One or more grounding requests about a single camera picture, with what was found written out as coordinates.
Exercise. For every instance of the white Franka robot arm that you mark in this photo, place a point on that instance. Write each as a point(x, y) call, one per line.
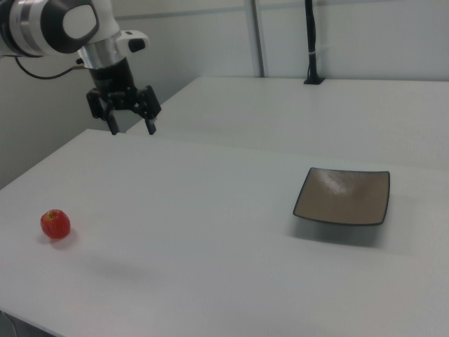
point(42, 24)

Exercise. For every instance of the black pole with base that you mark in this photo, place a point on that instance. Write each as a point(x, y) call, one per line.
point(311, 42)

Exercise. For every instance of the red apple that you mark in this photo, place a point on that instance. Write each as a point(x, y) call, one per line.
point(55, 224)

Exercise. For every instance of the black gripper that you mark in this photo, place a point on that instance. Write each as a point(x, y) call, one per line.
point(112, 79)

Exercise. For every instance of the square brown ceramic plate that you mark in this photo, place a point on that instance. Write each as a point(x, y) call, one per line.
point(342, 200)

